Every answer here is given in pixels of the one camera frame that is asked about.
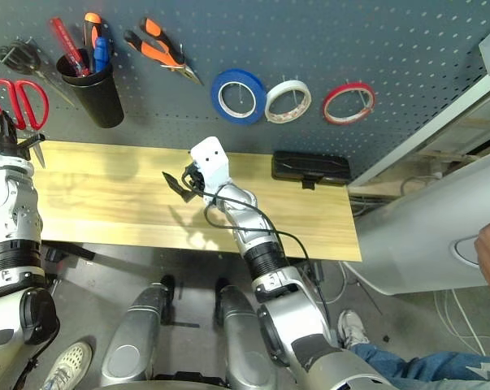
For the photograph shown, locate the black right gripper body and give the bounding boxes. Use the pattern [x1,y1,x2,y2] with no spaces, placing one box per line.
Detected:
[182,162,207,196]

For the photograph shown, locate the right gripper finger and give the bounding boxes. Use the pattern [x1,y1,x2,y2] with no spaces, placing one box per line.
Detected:
[162,171,197,203]

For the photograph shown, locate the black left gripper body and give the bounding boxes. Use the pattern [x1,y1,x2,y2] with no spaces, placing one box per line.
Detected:
[0,137,28,159]

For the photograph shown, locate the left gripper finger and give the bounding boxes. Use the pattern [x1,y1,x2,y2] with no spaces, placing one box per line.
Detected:
[0,112,17,142]
[17,133,46,159]

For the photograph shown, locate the red handled scissors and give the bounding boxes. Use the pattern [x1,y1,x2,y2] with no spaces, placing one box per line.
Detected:
[0,79,50,170]

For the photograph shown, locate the blue tape roll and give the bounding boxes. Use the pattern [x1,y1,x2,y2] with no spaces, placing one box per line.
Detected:
[210,67,267,126]

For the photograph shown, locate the blue handled screwdriver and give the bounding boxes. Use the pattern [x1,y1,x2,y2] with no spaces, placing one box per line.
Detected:
[92,36,110,75]

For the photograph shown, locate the orange black needle-nose pliers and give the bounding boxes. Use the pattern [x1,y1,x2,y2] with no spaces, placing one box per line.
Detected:
[124,17,205,86]

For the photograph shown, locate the dark grey pegboard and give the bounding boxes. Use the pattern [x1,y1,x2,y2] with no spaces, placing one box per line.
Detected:
[0,0,490,186]

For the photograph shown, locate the black cup holder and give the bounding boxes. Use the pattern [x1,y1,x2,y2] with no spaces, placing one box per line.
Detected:
[56,48,126,129]

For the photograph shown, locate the black plastic tool case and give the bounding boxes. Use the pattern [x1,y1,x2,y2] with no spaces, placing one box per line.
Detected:
[271,150,351,191]

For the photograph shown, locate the orange black screwdriver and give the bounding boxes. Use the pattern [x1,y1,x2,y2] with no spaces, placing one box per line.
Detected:
[84,11,104,56]

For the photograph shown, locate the white tape roll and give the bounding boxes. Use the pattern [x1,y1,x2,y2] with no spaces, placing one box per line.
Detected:
[264,80,313,124]

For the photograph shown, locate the red tape roll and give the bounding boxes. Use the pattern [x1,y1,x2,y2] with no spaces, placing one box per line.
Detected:
[321,80,376,126]

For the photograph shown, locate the silver left robot leg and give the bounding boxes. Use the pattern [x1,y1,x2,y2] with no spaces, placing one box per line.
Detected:
[100,279,176,387]

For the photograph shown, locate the silver robot leg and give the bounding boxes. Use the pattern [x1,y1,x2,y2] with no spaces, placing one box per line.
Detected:
[215,279,278,390]
[100,279,176,387]

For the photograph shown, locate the silver right robot leg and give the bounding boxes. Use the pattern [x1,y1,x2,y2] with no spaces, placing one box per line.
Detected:
[215,279,278,390]

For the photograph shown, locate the white perforated shoe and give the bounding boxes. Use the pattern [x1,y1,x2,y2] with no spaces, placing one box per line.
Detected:
[41,340,93,390]

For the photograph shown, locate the white sneaker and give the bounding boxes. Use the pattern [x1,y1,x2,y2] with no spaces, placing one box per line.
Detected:
[336,309,370,351]

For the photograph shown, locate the large white machine housing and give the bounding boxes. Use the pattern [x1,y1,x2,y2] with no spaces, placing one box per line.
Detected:
[348,154,490,298]

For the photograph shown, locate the blue jeans leg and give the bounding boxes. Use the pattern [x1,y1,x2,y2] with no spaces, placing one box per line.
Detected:
[349,343,490,390]

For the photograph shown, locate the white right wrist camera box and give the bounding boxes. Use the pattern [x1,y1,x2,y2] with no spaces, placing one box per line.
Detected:
[189,136,232,204]

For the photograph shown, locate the black handled scissors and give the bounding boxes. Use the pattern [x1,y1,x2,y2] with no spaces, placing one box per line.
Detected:
[0,38,75,107]

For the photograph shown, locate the red handled screwdriver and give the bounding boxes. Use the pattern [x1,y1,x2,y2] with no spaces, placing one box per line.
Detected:
[49,16,92,78]

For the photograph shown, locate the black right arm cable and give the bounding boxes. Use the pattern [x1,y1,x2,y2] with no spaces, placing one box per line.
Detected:
[203,190,332,331]

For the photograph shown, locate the black table support bracket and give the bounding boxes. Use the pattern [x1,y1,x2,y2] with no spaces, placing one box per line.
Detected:
[41,243,96,266]

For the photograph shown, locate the wide wire pegboard hook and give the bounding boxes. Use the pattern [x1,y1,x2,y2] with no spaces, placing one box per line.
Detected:
[162,42,187,72]

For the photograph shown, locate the white pegboard frame post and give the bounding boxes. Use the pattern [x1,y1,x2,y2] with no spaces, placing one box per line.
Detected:
[349,76,490,189]

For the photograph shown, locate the white floor cables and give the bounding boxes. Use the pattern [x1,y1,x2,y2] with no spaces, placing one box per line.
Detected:
[433,288,490,355]

